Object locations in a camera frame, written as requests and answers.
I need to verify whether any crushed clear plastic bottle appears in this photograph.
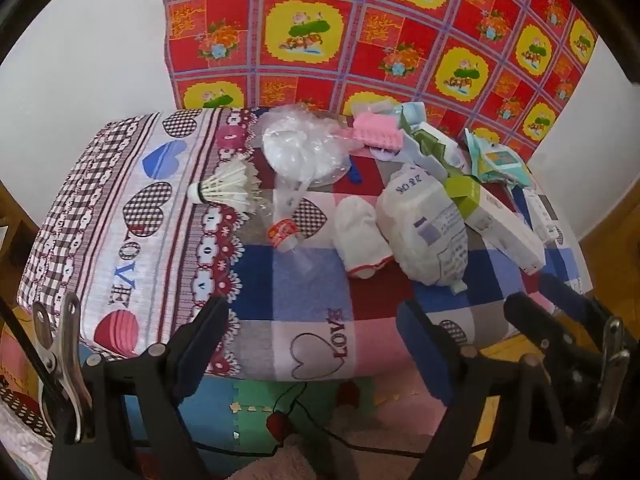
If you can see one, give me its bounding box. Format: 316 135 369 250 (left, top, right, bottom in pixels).
262 180 313 273

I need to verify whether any red yellow floral printed blanket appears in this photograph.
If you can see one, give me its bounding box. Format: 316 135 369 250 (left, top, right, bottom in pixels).
161 0 598 161

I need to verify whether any small blue plastic piece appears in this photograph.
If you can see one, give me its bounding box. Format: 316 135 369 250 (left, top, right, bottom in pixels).
347 157 370 186

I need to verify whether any brown polka-dot cloth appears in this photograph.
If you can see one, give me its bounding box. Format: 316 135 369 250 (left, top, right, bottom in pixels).
0 370 56 441

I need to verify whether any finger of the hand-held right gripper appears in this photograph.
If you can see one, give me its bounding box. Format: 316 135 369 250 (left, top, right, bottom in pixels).
504 292 601 366
542 272 621 323

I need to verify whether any metal spring clip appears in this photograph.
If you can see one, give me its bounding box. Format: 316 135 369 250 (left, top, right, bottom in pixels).
597 317 632 433
32 292 95 443

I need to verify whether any thin black cable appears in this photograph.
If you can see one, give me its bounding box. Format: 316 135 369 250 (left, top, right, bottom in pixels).
197 382 491 461

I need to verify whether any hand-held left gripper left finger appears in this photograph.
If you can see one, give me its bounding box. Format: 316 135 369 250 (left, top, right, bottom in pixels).
47 296 231 480

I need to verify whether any white diaper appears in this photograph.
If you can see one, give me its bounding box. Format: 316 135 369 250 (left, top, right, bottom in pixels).
375 162 471 295

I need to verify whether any white baby mitten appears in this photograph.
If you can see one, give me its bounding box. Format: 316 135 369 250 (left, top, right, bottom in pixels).
334 195 396 281

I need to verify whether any person's pink fleece leg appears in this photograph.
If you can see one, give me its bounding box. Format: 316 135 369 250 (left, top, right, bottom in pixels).
225 410 431 480

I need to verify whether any colourful foam floor mat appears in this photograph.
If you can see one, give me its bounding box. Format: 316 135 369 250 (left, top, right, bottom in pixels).
80 340 506 480

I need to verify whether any patchwork heart bed sheet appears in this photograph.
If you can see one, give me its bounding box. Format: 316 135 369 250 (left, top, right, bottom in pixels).
16 107 593 386

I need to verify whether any pink tape roll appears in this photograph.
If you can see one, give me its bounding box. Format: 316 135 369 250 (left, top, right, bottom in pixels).
352 112 405 153

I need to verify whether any torn white green leaf package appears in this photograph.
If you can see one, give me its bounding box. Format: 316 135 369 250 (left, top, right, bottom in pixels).
397 102 466 181

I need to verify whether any teal wet wipes packet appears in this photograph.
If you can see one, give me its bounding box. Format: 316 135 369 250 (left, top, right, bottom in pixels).
464 127 535 186

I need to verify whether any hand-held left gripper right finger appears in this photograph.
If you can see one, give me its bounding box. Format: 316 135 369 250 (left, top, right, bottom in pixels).
397 300 571 480

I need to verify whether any white printed carton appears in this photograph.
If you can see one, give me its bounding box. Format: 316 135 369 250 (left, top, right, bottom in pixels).
520 187 568 246

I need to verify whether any clear plastic bag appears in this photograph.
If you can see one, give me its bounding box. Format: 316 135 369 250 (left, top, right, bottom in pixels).
257 102 353 186

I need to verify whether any white feather shuttlecock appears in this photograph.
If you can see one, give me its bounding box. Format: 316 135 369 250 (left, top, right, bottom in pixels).
187 160 261 223

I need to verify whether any thick black cable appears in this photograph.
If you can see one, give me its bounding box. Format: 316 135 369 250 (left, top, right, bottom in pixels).
0 297 61 396

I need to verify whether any long white box green end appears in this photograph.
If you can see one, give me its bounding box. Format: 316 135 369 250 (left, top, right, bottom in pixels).
444 175 547 275

